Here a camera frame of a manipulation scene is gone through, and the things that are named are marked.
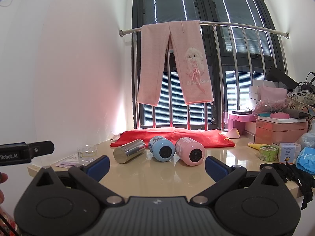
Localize stainless steel cup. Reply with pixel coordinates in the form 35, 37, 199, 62
113, 139, 145, 164

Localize pink thermos cup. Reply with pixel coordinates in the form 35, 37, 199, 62
175, 137, 206, 166

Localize blue thermos cup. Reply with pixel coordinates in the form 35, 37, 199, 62
149, 136, 175, 162

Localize pink sticker sheet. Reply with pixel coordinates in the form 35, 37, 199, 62
55, 154, 79, 168

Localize red cloth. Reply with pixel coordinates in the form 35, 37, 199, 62
110, 127, 235, 149

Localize pink shell shaped object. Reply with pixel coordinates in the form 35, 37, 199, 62
225, 127, 240, 139

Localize yellow tube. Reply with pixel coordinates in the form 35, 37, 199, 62
247, 142, 267, 150

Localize green tape roll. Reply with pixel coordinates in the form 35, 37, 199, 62
258, 146, 279, 161

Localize salmon pink box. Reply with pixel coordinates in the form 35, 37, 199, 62
255, 119, 308, 145

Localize small white bee box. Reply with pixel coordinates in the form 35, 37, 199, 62
278, 143, 301, 164

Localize blue wet wipes pack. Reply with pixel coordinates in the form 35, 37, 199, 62
296, 147, 314, 171

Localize pink folded cloth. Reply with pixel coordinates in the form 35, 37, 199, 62
260, 86, 287, 102

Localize steel window railing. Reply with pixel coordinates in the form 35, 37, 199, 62
119, 21, 290, 131

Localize pink trousers with dog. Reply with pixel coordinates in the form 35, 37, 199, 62
137, 20, 214, 107

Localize black cloth strap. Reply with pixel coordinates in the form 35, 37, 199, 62
259, 162, 315, 210

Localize black window frame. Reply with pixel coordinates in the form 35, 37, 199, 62
132, 0, 284, 129

